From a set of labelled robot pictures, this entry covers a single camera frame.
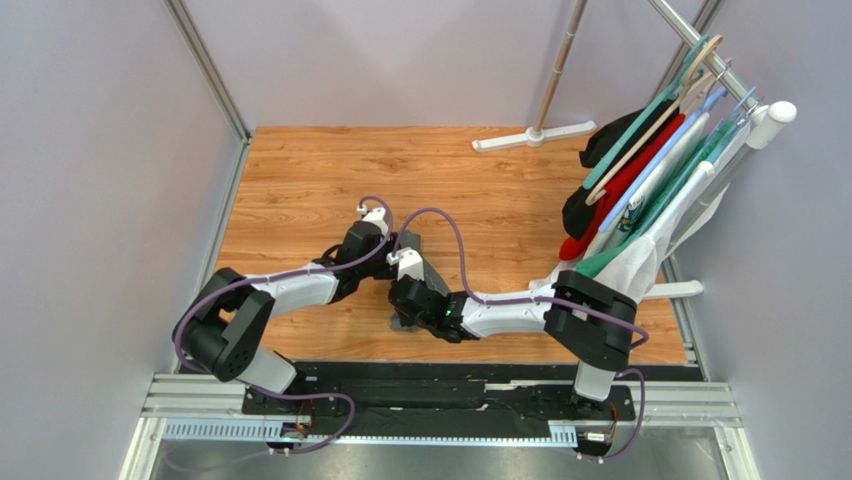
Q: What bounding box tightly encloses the teal hanger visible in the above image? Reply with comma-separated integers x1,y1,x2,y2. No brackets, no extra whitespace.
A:
582,34,709,190

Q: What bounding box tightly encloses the grey felt napkin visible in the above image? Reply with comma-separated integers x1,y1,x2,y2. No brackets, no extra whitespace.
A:
390,231,451,333

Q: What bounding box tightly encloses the black garment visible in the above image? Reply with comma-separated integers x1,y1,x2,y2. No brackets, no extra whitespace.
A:
562,100,674,241

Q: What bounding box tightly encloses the white clothes rack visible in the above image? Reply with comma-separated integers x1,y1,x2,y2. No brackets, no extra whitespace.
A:
471,0,797,299

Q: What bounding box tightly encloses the red garment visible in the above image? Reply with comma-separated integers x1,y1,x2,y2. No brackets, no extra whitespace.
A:
559,113,687,262

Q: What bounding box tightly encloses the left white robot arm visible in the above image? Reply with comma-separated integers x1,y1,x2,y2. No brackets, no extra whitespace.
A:
172,218,398,394

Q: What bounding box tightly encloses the light blue hanger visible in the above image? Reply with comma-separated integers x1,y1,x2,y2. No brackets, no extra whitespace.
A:
598,86,728,233

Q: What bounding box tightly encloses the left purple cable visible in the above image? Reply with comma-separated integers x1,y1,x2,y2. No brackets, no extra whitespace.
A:
172,194,397,457

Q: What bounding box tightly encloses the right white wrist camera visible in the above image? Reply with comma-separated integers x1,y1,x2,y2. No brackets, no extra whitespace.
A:
388,247,425,281

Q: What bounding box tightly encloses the white garment with green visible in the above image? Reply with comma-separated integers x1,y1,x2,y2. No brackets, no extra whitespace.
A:
529,120,752,301

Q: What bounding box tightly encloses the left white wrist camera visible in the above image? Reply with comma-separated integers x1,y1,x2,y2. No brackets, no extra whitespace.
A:
356,204,393,236

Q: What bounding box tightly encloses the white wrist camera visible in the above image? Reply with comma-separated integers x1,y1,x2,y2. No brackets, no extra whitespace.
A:
356,204,393,236
388,247,425,281

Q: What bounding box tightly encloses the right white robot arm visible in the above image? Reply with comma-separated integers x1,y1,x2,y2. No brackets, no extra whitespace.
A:
389,270,648,403

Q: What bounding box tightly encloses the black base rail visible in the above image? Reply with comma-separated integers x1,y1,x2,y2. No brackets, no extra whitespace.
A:
242,361,636,439

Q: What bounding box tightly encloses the wooden hanger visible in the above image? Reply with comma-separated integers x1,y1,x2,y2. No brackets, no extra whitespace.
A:
583,35,724,206

